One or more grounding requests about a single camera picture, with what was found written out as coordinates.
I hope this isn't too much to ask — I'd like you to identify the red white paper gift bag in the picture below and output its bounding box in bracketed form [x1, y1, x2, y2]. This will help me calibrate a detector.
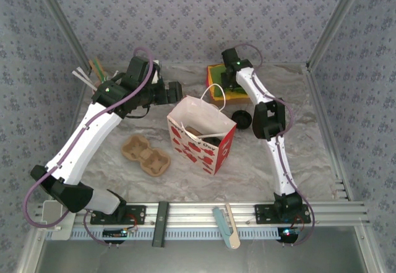
[166, 84, 238, 177]

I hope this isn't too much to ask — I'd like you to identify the yellow red napkin stack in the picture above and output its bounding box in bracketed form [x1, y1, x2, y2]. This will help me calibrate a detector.
[206, 64, 251, 106]

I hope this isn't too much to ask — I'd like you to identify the black plastic cup lid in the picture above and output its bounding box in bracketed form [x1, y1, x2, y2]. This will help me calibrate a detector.
[231, 111, 252, 130]

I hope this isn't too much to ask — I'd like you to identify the dark green flat bar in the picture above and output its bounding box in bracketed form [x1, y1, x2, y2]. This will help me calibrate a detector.
[152, 201, 170, 248]

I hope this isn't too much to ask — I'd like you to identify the light blue plastic tool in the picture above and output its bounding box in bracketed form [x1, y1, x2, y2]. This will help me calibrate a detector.
[212, 207, 236, 249]

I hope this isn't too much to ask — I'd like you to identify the flat wooden stick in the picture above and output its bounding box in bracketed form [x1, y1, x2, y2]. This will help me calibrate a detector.
[225, 203, 241, 249]

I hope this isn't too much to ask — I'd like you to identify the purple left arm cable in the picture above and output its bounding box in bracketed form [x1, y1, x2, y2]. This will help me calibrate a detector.
[24, 47, 155, 248]

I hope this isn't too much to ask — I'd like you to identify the aluminium side rail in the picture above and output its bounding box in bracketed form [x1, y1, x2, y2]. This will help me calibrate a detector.
[304, 65, 355, 201]
[51, 65, 93, 202]

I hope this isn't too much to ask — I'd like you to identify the aluminium frame post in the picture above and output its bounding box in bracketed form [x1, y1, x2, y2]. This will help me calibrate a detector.
[29, 0, 93, 69]
[306, 0, 371, 69]

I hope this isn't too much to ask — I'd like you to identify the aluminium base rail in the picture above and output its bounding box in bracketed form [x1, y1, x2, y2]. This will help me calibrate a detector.
[35, 201, 371, 227]

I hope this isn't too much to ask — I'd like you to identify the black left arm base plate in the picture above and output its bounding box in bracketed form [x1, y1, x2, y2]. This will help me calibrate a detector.
[90, 204, 147, 225]

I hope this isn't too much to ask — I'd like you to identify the light blue slotted cable duct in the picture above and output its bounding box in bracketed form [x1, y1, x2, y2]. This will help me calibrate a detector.
[71, 228, 285, 241]

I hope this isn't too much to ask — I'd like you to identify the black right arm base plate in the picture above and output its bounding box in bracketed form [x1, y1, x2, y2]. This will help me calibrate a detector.
[254, 204, 312, 225]

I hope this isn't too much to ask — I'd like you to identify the white plastic bracket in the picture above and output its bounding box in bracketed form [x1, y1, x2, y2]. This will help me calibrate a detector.
[41, 200, 77, 240]

